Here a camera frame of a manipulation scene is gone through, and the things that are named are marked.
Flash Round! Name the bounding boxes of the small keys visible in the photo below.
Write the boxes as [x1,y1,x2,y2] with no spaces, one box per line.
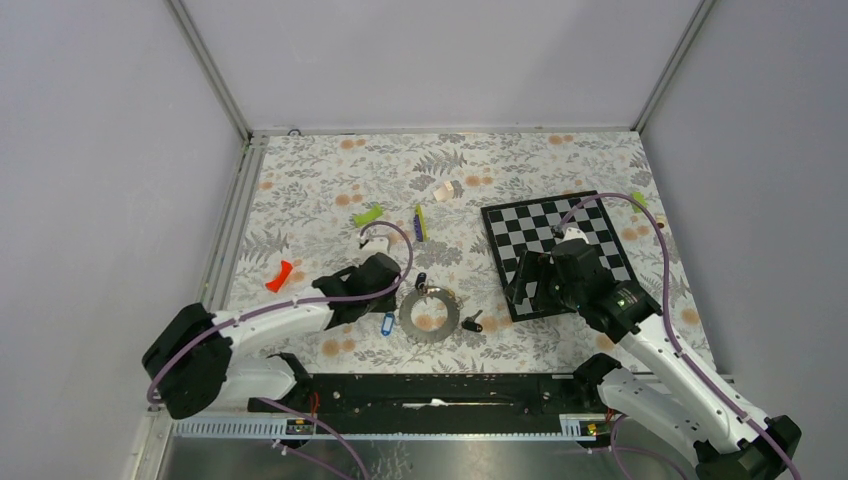
[414,271,455,298]

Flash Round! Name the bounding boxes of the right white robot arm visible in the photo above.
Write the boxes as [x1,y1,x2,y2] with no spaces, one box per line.
[506,238,801,479]

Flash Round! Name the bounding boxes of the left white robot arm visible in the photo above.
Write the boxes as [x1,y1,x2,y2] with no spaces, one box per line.
[142,253,401,420]

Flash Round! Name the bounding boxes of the blue key tag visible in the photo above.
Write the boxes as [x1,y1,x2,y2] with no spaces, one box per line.
[380,312,396,337]

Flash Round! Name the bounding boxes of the green curved block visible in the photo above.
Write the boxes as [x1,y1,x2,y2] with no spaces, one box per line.
[352,204,384,228]

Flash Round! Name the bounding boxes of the purple yellow toy brick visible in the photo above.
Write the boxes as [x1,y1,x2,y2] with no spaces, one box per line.
[413,204,428,242]

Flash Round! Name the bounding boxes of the black white chessboard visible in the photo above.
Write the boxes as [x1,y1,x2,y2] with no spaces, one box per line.
[481,191,636,287]

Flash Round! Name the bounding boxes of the small green block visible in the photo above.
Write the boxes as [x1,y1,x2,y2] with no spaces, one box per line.
[631,192,647,213]

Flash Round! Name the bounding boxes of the small beige wooden block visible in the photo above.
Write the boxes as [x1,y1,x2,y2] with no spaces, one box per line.
[433,182,455,202]

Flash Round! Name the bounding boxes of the red curved block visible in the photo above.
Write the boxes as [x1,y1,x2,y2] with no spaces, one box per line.
[265,260,294,293]

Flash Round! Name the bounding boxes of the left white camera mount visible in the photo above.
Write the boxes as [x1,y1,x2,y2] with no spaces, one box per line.
[359,235,391,255]

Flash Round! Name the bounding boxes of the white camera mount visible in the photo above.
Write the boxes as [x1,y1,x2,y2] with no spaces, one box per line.
[359,235,391,255]
[563,227,589,243]

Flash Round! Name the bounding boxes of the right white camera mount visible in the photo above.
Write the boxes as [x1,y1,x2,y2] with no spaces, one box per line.
[563,227,589,243]

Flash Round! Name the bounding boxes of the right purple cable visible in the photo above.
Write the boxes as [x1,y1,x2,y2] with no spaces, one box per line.
[553,192,803,480]

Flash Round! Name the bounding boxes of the white slotted cable duct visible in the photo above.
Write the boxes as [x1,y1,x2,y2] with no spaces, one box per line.
[174,410,597,442]

